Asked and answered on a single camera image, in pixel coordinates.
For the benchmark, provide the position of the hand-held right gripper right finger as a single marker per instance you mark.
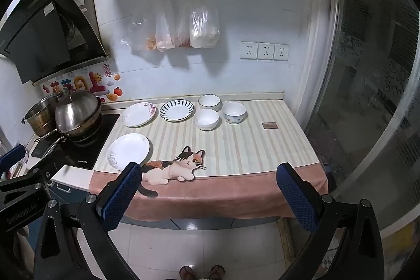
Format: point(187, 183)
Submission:
point(295, 198)

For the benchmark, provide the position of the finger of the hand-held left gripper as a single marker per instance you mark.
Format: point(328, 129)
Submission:
point(49, 165)
point(13, 156)

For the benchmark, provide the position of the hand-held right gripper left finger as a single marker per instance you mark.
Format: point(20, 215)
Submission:
point(123, 194)

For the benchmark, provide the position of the white plate with black stripes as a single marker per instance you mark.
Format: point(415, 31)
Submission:
point(177, 110)

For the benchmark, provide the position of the white bowl with floral print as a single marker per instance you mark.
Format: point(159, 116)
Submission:
point(234, 112)

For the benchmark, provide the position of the black induction cooktop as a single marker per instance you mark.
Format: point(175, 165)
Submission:
point(90, 155)

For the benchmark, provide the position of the white plate with grey print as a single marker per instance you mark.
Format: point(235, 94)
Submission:
point(129, 150)

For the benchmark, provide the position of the steel stockpot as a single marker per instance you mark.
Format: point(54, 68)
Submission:
point(37, 117)

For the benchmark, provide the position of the black wok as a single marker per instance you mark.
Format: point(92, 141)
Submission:
point(86, 135)

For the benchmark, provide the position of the steel domed lid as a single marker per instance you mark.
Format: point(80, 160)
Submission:
point(77, 111)

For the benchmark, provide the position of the striped cat print cloth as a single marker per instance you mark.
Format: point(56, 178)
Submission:
point(249, 152)

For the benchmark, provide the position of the white plate with pink flowers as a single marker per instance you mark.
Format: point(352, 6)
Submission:
point(139, 115)

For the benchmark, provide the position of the person's left foot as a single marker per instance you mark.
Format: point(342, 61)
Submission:
point(186, 273)

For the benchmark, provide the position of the person's foot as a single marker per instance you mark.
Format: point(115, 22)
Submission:
point(186, 273)
point(217, 273)

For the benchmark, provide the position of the person's right foot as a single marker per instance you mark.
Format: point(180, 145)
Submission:
point(217, 273)

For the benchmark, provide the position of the plain white bowl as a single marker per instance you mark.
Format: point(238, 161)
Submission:
point(206, 119)

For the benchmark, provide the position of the black range hood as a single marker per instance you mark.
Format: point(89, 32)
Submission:
point(39, 34)

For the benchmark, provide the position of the white bowl with dark rim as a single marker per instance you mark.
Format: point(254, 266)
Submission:
point(209, 102)

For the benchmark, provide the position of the patterned glass sliding door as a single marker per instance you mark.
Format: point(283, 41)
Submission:
point(367, 86)

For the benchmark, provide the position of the plastic bag with orange contents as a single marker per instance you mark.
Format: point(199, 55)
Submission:
point(142, 37)

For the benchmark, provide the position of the clear plastic bag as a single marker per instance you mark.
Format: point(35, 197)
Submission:
point(164, 34)

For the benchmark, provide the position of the plastic bag with red contents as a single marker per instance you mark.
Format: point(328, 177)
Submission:
point(183, 37)

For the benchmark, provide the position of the plastic bag with white contents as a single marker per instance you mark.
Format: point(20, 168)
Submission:
point(204, 32)

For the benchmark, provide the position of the colourful wall stickers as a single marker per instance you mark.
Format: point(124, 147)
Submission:
point(80, 83)

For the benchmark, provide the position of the white wall socket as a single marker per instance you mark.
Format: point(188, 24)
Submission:
point(248, 50)
point(265, 51)
point(281, 52)

